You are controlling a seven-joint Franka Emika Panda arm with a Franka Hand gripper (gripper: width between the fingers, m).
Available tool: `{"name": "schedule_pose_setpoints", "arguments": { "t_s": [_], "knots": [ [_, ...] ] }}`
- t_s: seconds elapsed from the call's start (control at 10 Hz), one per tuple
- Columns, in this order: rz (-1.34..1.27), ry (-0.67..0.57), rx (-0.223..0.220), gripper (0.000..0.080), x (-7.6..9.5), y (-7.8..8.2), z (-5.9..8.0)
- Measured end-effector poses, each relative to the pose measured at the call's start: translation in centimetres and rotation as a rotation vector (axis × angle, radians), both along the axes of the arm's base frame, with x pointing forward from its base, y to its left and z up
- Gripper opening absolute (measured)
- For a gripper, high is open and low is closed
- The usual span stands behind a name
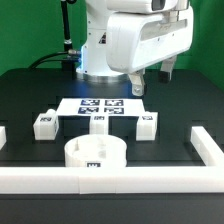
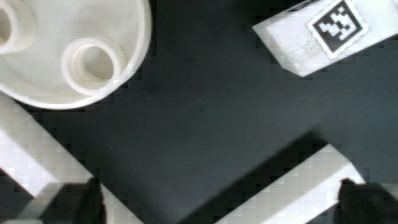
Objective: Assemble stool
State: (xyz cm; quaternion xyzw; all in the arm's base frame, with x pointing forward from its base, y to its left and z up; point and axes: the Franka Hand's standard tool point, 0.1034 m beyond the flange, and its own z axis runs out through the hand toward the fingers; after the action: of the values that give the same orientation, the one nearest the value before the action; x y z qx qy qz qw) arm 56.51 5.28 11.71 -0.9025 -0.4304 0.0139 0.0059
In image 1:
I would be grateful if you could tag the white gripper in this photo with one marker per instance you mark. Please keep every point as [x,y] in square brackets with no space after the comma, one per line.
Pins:
[136,41]

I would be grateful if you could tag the white round stool seat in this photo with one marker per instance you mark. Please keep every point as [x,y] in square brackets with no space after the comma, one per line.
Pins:
[95,151]

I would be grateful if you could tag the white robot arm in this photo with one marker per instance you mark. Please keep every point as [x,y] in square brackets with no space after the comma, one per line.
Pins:
[94,66]

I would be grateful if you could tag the white marker sheet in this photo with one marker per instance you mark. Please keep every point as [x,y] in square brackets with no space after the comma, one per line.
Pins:
[87,106]

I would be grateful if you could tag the white front fence bar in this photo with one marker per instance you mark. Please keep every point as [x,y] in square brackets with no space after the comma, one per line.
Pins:
[16,180]

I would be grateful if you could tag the white left fence piece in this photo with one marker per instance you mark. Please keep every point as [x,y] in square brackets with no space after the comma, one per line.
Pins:
[2,136]

